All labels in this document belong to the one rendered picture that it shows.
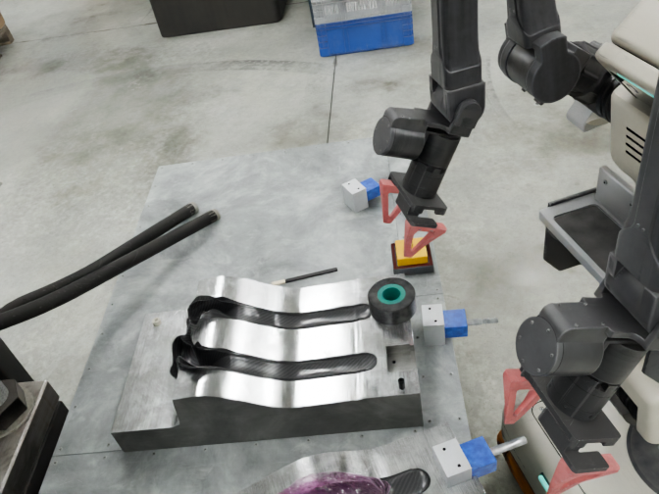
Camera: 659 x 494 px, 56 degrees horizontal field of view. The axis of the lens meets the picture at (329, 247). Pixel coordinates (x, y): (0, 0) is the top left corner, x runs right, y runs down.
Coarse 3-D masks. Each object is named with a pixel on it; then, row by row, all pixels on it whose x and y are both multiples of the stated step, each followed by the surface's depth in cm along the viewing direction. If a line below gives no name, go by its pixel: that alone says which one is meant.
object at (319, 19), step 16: (320, 0) 373; (336, 0) 373; (352, 0) 373; (368, 0) 373; (384, 0) 372; (400, 0) 372; (320, 16) 380; (336, 16) 379; (352, 16) 379; (368, 16) 379
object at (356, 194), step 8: (344, 184) 142; (352, 184) 142; (360, 184) 141; (368, 184) 143; (376, 184) 142; (344, 192) 143; (352, 192) 139; (360, 192) 140; (368, 192) 141; (376, 192) 142; (344, 200) 145; (352, 200) 140; (360, 200) 141; (368, 200) 143; (352, 208) 143; (360, 208) 142
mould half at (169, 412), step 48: (240, 288) 111; (288, 288) 115; (336, 288) 113; (144, 336) 115; (192, 336) 103; (240, 336) 103; (288, 336) 106; (336, 336) 104; (384, 336) 102; (144, 384) 106; (192, 384) 95; (240, 384) 96; (288, 384) 99; (336, 384) 97; (384, 384) 95; (144, 432) 100; (192, 432) 100; (240, 432) 100; (288, 432) 100; (336, 432) 100
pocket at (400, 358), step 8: (408, 344) 100; (392, 352) 102; (400, 352) 102; (408, 352) 102; (392, 360) 102; (400, 360) 101; (408, 360) 101; (392, 368) 100; (400, 368) 100; (408, 368) 100; (416, 368) 98
